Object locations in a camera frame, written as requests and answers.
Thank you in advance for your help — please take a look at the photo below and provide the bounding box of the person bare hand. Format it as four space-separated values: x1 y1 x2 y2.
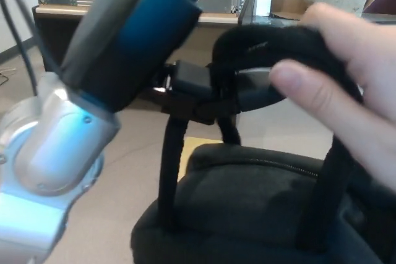
269 2 396 215

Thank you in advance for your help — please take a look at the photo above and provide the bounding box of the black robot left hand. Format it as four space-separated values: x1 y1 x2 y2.
58 0 285 126

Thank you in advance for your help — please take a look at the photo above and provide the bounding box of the black lunchbag with straps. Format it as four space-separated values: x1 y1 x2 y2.
129 24 396 264

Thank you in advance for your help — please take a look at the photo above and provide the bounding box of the dark wood desk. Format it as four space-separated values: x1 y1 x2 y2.
32 4 257 126

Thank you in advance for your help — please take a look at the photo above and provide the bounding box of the flattened cardboard piece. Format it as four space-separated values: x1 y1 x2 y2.
269 0 310 20

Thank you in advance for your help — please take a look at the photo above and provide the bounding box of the yellow paper sheet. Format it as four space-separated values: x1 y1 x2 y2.
181 136 223 181

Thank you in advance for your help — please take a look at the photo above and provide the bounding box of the black robot wrist cable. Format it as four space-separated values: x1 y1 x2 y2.
0 0 61 98

